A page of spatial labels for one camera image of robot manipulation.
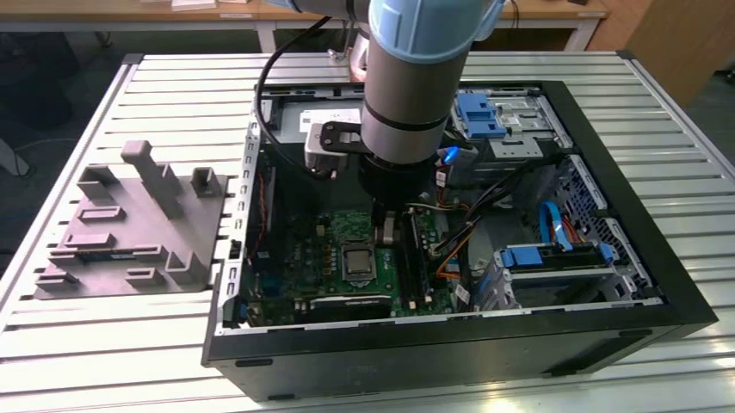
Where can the small white box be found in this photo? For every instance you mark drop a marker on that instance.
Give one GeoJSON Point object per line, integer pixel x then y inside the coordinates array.
{"type": "Point", "coordinates": [195, 4]}

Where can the wooden cabinet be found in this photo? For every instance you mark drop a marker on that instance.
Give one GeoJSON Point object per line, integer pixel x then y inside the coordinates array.
{"type": "Point", "coordinates": [678, 43]}

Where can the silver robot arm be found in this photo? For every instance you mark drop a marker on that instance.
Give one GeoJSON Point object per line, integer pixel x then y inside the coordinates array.
{"type": "Point", "coordinates": [402, 86]}

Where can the blue RAM stick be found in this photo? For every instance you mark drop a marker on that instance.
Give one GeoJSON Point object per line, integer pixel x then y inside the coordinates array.
{"type": "Point", "coordinates": [423, 275]}
{"type": "Point", "coordinates": [115, 256]}

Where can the black PC case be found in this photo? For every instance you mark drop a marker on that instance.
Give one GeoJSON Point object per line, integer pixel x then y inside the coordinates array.
{"type": "Point", "coordinates": [402, 357]}

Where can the black RAM slot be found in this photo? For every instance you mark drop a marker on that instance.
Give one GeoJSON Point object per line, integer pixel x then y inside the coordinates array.
{"type": "Point", "coordinates": [408, 258]}

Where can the green motherboard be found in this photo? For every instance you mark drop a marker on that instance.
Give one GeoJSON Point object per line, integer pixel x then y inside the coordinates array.
{"type": "Point", "coordinates": [304, 258]}

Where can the CPU socket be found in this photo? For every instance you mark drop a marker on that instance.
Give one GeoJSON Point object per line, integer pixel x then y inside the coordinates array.
{"type": "Point", "coordinates": [360, 284]}

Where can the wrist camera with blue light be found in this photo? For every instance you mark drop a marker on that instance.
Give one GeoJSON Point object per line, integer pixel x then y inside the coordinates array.
{"type": "Point", "coordinates": [464, 157]}

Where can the blue disk carrier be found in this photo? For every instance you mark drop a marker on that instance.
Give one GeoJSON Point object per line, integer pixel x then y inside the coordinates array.
{"type": "Point", "coordinates": [479, 112]}
{"type": "Point", "coordinates": [522, 257]}

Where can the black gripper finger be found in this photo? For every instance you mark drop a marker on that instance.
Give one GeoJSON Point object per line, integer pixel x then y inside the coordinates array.
{"type": "Point", "coordinates": [386, 230]}

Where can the black graphics card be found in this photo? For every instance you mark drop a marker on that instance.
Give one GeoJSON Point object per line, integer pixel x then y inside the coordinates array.
{"type": "Point", "coordinates": [350, 303]}

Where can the metal locking lever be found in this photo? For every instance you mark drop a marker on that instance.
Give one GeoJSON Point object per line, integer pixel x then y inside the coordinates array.
{"type": "Point", "coordinates": [376, 262]}

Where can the grey power supply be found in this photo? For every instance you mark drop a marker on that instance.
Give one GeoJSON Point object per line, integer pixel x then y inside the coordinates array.
{"type": "Point", "coordinates": [299, 185]}

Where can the grey parts rack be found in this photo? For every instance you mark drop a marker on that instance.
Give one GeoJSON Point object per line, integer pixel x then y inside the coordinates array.
{"type": "Point", "coordinates": [150, 241]}

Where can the metal drive cage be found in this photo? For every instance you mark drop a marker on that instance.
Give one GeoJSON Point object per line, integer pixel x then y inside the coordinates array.
{"type": "Point", "coordinates": [574, 284]}
{"type": "Point", "coordinates": [516, 146]}

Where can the wooden desk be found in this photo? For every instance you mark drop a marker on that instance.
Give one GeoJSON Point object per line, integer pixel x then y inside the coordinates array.
{"type": "Point", "coordinates": [143, 17]}

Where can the black office chair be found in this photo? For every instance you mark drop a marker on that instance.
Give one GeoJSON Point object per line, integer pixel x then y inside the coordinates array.
{"type": "Point", "coordinates": [35, 77]}

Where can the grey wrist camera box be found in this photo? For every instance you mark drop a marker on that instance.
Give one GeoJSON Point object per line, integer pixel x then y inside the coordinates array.
{"type": "Point", "coordinates": [316, 142]}

